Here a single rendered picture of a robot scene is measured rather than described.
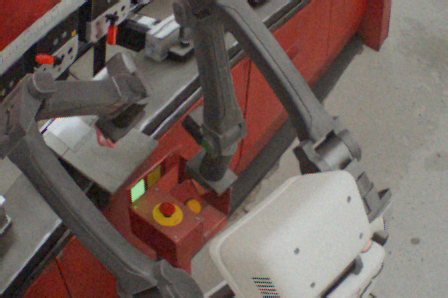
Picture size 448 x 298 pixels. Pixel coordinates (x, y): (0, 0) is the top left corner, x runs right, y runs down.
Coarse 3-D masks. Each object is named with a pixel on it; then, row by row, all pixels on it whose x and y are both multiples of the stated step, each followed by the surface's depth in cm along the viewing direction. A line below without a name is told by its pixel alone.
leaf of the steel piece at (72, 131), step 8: (64, 120) 158; (72, 120) 158; (80, 120) 158; (56, 128) 156; (64, 128) 156; (72, 128) 156; (80, 128) 156; (88, 128) 156; (56, 136) 154; (64, 136) 154; (72, 136) 154; (80, 136) 155; (88, 136) 154; (72, 144) 153; (80, 144) 152
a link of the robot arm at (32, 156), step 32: (32, 96) 87; (0, 128) 84; (32, 128) 84; (32, 160) 84; (64, 192) 87; (96, 224) 90; (96, 256) 92; (128, 256) 93; (128, 288) 95; (160, 288) 95; (192, 288) 98
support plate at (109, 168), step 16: (48, 144) 152; (64, 144) 153; (96, 144) 153; (128, 144) 154; (144, 144) 154; (80, 160) 150; (96, 160) 150; (112, 160) 151; (128, 160) 151; (96, 176) 147; (112, 176) 147; (128, 176) 149; (112, 192) 145
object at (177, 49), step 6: (186, 36) 197; (180, 42) 195; (192, 42) 195; (174, 48) 193; (180, 48) 193; (186, 48) 193; (192, 48) 194; (168, 54) 193; (174, 54) 192; (180, 54) 191; (186, 54) 192; (180, 60) 192
